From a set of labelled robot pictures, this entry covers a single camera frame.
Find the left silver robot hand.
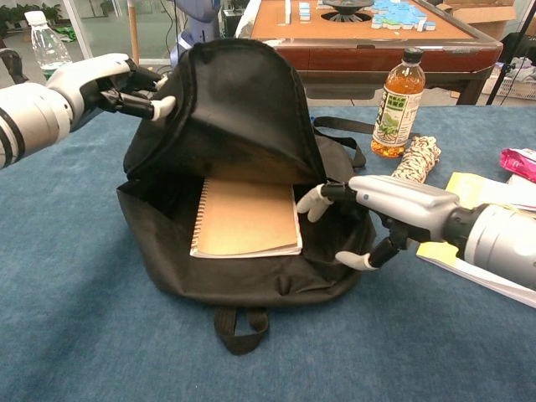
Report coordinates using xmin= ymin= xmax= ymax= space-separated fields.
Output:
xmin=45 ymin=53 xmax=177 ymax=126

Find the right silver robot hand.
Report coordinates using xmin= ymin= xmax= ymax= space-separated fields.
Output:
xmin=296 ymin=174 xmax=461 ymax=272

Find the brown spiral notebook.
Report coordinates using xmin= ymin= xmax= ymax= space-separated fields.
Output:
xmin=188 ymin=176 xmax=303 ymax=259

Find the black fabric backpack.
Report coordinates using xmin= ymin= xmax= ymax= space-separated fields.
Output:
xmin=116 ymin=38 xmax=376 ymax=356

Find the clear plastic water bottle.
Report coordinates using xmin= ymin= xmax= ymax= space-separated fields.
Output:
xmin=23 ymin=10 xmax=73 ymax=81

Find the orange wooden pole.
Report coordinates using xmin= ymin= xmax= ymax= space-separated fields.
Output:
xmin=126 ymin=0 xmax=141 ymax=68

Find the amber tea bottle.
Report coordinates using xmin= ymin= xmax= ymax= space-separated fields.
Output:
xmin=370 ymin=47 xmax=426 ymax=159

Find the white yellow booklet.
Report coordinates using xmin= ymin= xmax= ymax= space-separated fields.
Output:
xmin=415 ymin=171 xmax=536 ymax=309

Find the pink white spout pouch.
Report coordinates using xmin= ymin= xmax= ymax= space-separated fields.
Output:
xmin=500 ymin=147 xmax=536 ymax=184

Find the black tripod stand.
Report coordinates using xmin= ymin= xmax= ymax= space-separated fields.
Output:
xmin=485 ymin=0 xmax=536 ymax=106

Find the white plastic basket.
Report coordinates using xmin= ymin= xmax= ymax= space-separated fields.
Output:
xmin=481 ymin=75 xmax=536 ymax=101

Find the blue table mat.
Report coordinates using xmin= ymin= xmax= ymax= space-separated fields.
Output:
xmin=0 ymin=105 xmax=536 ymax=402

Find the cardboard box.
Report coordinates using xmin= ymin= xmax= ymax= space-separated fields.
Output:
xmin=435 ymin=0 xmax=520 ymax=41

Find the brown mahjong table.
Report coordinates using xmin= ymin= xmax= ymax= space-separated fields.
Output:
xmin=234 ymin=0 xmax=503 ymax=106

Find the white brown rope bundle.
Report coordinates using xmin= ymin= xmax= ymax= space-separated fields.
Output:
xmin=391 ymin=135 xmax=442 ymax=184

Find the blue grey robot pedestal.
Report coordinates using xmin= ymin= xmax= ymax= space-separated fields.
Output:
xmin=169 ymin=0 xmax=221 ymax=68

